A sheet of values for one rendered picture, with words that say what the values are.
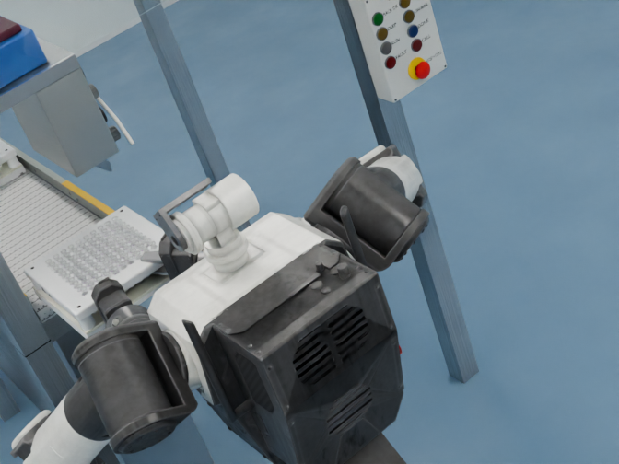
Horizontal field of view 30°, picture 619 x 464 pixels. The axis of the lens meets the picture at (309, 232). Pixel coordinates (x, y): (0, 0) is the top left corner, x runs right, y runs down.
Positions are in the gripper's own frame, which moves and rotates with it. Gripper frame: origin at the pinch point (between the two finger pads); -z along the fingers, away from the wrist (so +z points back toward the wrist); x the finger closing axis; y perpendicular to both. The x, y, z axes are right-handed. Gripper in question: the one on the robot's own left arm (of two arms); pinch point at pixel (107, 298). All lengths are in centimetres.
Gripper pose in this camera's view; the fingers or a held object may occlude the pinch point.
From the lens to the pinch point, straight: 213.7
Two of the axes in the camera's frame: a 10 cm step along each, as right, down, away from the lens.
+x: 2.7, 7.8, 5.7
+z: 4.8, 4.0, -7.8
